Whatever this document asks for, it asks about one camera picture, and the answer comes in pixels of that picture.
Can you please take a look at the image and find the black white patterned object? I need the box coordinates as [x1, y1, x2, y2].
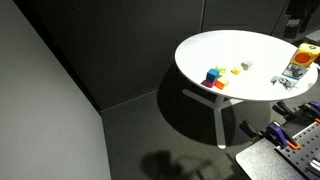
[278, 76, 298, 91]

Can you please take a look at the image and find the white round table base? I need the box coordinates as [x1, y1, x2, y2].
[182, 88, 245, 150]

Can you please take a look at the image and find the purple orange spring clamp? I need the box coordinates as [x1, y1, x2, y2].
[264, 121, 301, 151]

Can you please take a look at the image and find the blue white picture box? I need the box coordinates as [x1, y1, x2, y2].
[281, 62, 310, 81]

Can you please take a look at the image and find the large orange fabric number cube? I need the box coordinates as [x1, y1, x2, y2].
[289, 42, 320, 69]

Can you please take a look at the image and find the yellow ball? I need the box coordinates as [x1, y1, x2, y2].
[231, 65, 244, 76]

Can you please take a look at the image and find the magenta block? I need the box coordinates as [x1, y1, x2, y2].
[200, 79, 217, 89]

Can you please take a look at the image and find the purple black spring clamp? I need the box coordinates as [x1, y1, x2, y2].
[298, 100, 320, 125]

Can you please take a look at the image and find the small metallic fixture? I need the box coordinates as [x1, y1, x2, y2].
[305, 158, 320, 177]

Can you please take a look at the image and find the dark background equipment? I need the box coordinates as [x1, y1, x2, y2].
[271, 0, 320, 43]

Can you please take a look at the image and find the gray cube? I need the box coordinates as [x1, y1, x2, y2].
[240, 60, 254, 72]

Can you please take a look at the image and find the blue block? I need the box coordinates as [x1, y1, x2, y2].
[205, 67, 220, 83]

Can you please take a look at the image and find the orange block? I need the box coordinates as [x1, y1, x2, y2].
[214, 77, 230, 91]

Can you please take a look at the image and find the gray metal plate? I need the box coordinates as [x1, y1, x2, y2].
[235, 137, 303, 180]

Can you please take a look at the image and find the black perforated board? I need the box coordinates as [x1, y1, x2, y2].
[274, 121, 320, 180]

